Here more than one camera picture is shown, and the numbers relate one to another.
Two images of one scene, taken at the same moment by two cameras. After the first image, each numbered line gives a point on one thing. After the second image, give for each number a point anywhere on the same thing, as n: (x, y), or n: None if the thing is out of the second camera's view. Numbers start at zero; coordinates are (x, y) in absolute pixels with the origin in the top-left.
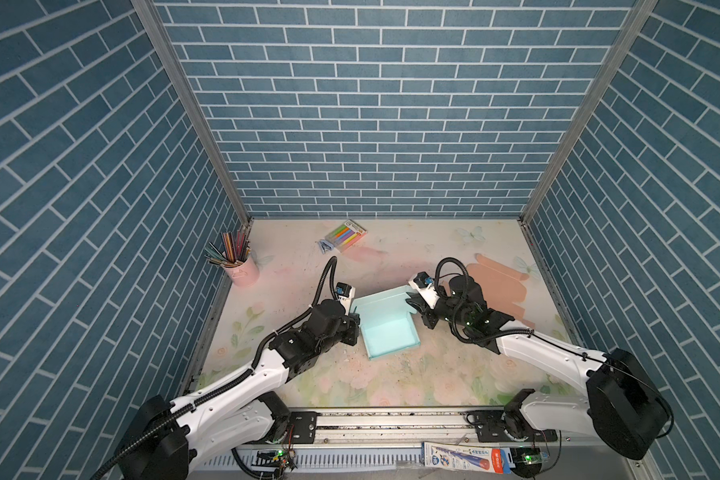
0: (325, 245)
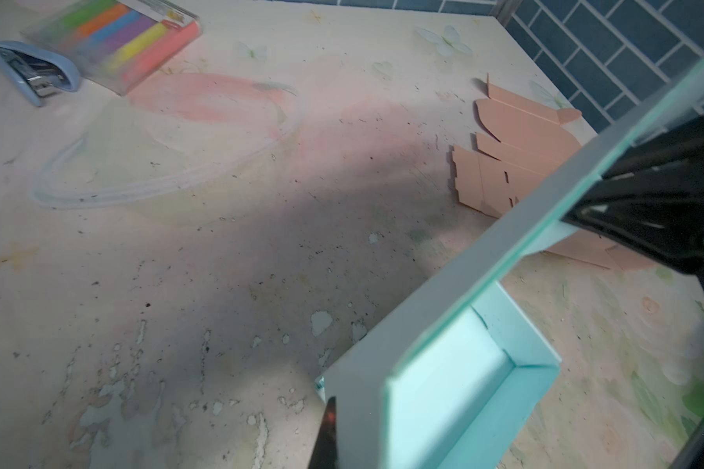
0: (37, 73)
